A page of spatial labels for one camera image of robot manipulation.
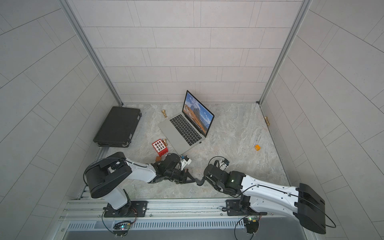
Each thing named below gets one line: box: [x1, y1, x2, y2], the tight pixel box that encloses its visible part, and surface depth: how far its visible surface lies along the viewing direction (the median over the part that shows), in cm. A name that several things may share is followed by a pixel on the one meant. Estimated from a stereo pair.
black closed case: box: [93, 106, 142, 148], surface depth 94 cm
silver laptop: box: [158, 90, 215, 156], surface depth 101 cm
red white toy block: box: [152, 138, 169, 157], surface depth 91 cm
